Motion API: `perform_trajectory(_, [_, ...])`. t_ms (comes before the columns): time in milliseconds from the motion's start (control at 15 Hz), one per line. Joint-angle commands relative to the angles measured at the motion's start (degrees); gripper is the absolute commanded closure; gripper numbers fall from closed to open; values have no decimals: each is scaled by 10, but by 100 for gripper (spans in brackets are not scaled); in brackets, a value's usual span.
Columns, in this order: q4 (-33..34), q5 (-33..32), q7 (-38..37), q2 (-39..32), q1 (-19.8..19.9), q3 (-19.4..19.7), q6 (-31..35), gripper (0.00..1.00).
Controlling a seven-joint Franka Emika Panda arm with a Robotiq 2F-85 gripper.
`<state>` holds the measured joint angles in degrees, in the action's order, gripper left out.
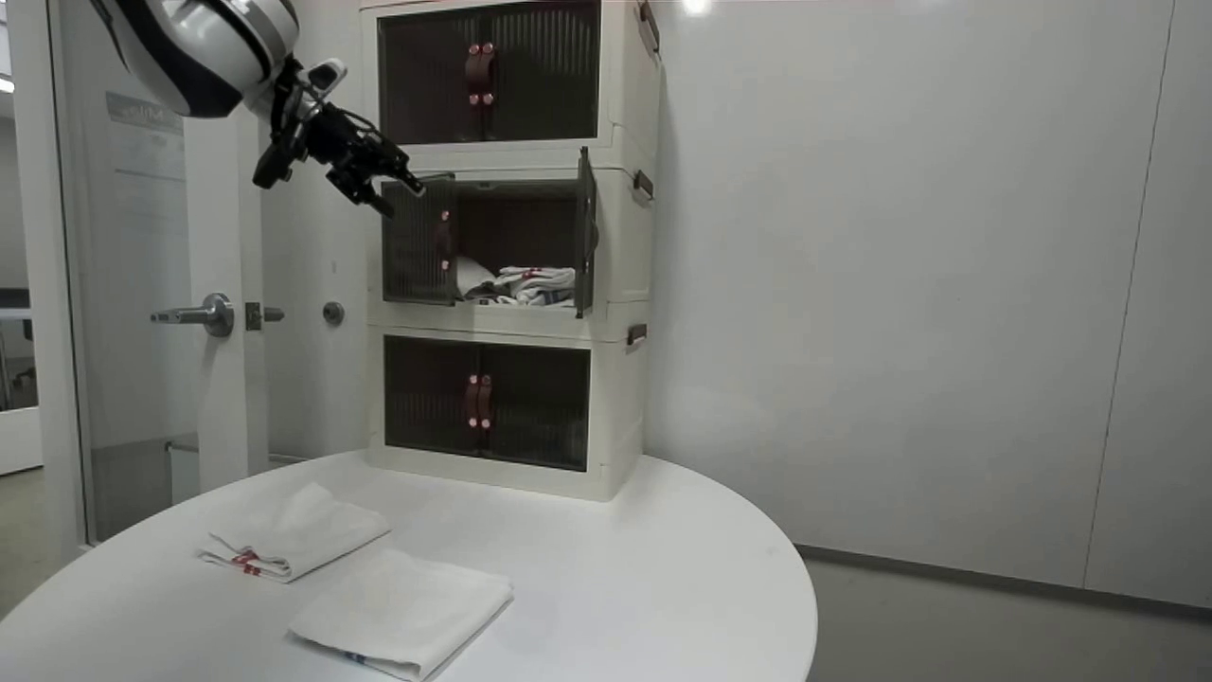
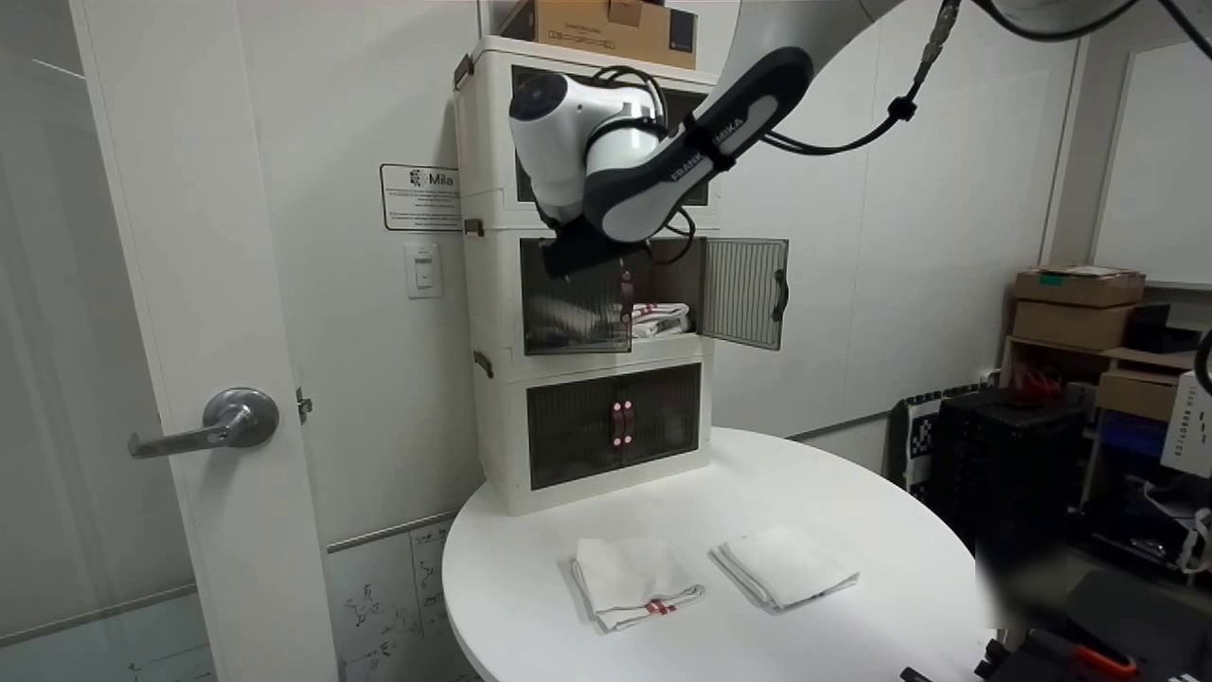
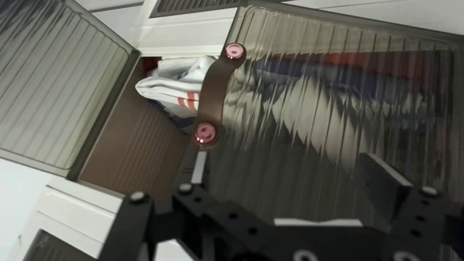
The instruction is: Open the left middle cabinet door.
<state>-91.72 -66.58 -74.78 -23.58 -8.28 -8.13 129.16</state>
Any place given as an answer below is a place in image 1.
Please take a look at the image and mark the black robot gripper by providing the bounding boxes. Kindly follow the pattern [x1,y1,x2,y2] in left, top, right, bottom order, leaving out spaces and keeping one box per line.
[299,93,428,217]

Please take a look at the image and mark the tinted ribbed cabinet door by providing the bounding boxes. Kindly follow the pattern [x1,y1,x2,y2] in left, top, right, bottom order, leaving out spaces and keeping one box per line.
[379,173,463,305]
[473,340,596,472]
[573,143,603,322]
[477,0,606,143]
[375,5,486,147]
[381,329,480,467]

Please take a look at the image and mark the metal door latch plate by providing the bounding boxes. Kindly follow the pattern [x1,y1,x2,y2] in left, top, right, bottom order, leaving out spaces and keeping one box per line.
[237,299,289,338]

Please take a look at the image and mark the white room door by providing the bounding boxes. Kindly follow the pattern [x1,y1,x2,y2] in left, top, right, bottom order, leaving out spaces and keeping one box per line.
[49,0,273,541]

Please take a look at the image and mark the white stackable cabinet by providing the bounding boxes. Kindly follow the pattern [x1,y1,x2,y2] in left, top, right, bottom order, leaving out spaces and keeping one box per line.
[356,0,670,503]

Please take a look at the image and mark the crumpled white towel red stripes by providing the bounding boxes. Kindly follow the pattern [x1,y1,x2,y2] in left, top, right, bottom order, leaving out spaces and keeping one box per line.
[449,255,583,315]

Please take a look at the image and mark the folded white towel red stripe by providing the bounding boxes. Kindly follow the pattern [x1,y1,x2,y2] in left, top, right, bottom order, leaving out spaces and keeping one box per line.
[194,476,394,587]

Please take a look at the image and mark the folded white towel blue stripe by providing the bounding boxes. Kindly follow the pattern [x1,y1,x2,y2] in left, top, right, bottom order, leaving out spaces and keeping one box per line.
[284,544,520,682]

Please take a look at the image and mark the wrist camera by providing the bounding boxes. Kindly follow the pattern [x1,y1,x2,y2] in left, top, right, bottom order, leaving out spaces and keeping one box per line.
[299,51,353,99]

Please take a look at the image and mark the silver lever door handle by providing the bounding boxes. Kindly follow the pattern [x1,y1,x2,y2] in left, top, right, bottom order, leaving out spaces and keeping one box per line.
[148,286,237,343]

